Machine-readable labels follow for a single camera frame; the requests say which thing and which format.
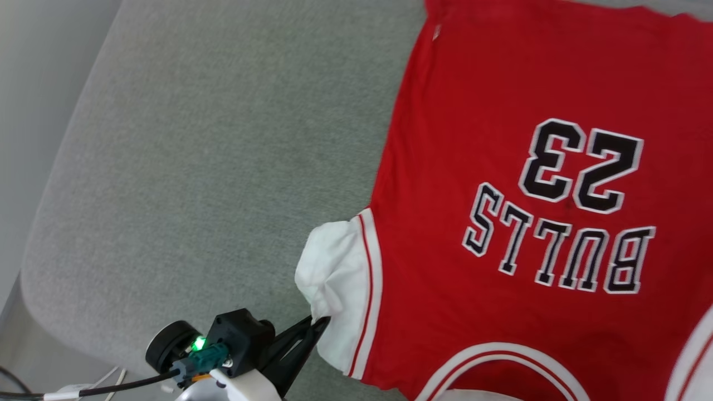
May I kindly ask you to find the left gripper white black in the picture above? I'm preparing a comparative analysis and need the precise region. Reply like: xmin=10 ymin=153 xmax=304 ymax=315
xmin=146 ymin=316 xmax=331 ymax=401

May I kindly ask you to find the red Bulls 23 basketball jersey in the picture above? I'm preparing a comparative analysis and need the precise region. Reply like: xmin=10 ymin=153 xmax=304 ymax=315
xmin=294 ymin=0 xmax=713 ymax=401

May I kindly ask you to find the grey fabric sofa seat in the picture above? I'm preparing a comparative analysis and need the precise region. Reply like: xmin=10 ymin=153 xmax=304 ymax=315
xmin=19 ymin=0 xmax=713 ymax=401

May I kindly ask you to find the cable with teal connector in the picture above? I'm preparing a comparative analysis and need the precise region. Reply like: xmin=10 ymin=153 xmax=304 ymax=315
xmin=0 ymin=343 xmax=230 ymax=401

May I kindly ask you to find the thin white cable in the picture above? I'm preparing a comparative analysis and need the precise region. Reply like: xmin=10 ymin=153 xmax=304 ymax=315
xmin=92 ymin=365 xmax=121 ymax=388
xmin=105 ymin=369 xmax=129 ymax=401

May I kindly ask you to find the thin black left gripper cable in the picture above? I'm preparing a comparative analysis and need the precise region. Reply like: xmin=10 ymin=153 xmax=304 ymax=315
xmin=0 ymin=365 xmax=34 ymax=397

